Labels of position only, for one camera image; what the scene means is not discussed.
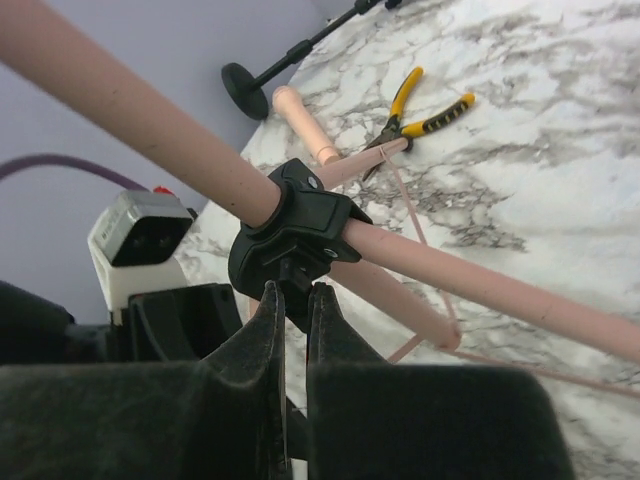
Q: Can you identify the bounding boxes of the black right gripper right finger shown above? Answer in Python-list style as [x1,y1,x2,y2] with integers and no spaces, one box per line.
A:
[307,283,574,480]

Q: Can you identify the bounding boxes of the black microphone stand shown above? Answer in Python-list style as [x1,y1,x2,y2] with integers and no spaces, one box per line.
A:
[221,0,380,121]

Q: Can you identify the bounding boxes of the yellow handled pliers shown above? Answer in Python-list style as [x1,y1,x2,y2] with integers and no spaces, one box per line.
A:
[360,66,477,182]

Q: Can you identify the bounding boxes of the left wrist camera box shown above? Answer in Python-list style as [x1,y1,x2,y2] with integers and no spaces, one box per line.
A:
[87,190,195,326]

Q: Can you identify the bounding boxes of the pink perforated music stand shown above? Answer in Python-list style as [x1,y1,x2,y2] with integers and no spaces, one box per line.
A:
[0,0,640,401]

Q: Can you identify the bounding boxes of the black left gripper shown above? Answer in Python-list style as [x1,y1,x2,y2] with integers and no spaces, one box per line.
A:
[1,282,240,365]

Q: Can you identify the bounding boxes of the pink toy microphone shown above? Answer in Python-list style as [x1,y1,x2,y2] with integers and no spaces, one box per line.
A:
[272,86,340,166]

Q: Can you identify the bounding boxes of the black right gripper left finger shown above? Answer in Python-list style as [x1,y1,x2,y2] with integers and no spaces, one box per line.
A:
[1,283,286,479]

